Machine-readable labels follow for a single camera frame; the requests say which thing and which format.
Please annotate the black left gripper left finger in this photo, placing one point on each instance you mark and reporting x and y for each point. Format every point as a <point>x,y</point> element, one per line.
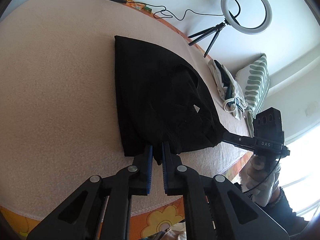
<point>140,182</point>

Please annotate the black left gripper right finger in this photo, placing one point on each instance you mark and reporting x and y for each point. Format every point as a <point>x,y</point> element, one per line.
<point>172,183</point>

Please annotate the black shorts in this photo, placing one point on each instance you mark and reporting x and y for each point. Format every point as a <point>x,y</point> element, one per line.
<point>161,98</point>

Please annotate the right forearm in black sleeve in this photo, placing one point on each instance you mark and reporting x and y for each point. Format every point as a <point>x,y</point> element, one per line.
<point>282,213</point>

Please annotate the white and teal folded clothes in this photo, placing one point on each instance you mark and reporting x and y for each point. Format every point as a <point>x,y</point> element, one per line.
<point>233,100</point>

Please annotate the right hand in white glove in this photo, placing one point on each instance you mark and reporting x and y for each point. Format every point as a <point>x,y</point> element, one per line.
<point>254,177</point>

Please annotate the green patterned white pillow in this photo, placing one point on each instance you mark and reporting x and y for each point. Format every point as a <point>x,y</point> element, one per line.
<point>254,81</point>

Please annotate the beige bed blanket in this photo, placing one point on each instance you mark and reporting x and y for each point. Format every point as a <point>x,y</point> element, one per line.
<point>58,103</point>

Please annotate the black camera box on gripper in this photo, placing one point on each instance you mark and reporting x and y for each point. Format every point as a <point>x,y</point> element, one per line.
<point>268,125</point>

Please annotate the white ring light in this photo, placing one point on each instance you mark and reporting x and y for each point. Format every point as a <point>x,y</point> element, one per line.
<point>249,17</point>

